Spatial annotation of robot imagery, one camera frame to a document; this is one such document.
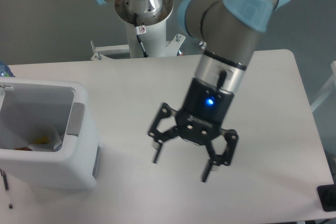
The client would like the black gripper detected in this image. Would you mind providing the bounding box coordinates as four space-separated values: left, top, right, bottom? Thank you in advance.
147 78 239 183

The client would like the white paper tissue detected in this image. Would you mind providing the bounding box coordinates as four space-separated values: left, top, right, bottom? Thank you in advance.
28 127 62 152

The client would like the clear plastic water bottle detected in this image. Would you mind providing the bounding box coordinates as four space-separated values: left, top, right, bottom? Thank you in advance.
53 138 62 152

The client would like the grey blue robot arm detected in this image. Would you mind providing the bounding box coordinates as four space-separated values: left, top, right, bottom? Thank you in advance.
96 0 291 182

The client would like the white trash can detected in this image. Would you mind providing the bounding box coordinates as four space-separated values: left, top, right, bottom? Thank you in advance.
1 77 101 190

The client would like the colourful trash in bin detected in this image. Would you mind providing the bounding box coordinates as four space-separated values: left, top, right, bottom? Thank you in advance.
14 135 51 151

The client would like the black device at table edge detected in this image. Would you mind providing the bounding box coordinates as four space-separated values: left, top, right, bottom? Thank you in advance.
317 184 335 212

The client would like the blue bottle at left edge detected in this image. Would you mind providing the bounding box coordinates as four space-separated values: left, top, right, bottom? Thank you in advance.
0 62 15 77

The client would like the black pen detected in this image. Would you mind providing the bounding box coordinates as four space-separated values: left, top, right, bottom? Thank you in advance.
1 169 13 209

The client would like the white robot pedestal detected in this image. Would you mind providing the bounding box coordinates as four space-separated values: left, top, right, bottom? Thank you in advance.
90 0 186 60

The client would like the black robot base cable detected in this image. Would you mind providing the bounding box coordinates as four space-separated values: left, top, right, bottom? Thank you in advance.
133 13 150 58

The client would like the white frame at right edge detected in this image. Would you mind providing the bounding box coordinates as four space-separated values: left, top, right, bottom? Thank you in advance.
310 61 335 112

